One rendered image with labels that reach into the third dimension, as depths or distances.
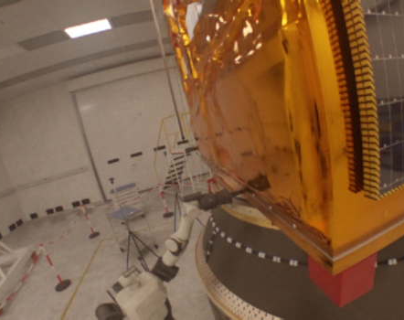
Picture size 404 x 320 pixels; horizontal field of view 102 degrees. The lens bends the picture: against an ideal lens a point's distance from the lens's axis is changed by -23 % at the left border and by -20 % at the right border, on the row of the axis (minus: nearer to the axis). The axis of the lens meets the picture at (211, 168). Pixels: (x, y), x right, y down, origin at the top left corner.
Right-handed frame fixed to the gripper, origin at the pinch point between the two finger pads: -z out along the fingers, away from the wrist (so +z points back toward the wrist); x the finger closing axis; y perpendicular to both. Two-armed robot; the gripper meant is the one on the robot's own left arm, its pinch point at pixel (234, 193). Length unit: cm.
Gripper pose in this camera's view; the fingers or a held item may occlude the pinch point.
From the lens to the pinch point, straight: 107.8
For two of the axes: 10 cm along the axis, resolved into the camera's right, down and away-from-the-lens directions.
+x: -2.0, -1.8, 9.6
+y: 2.2, 9.5, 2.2
